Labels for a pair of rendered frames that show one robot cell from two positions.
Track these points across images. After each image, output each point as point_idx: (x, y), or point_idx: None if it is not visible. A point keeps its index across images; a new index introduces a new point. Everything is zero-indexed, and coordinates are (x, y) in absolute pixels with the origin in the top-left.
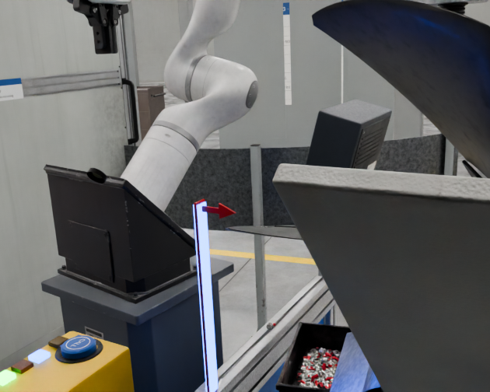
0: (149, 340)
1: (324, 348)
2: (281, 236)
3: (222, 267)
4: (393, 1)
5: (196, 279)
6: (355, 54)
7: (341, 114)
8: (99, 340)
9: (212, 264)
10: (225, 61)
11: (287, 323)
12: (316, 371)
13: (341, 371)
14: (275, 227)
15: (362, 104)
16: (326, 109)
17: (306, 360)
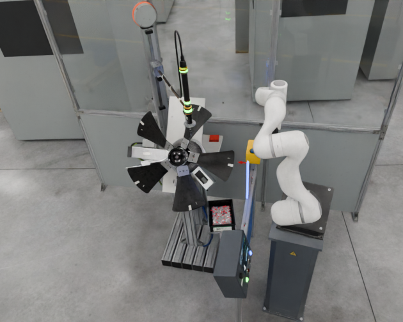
0: None
1: (226, 221)
2: (222, 151)
3: (270, 232)
4: (198, 105)
5: (274, 222)
6: (205, 121)
7: (233, 233)
8: (252, 153)
9: (276, 234)
10: (285, 202)
11: (240, 229)
12: (226, 216)
13: (213, 180)
14: (226, 158)
15: (228, 266)
16: (241, 234)
17: (230, 220)
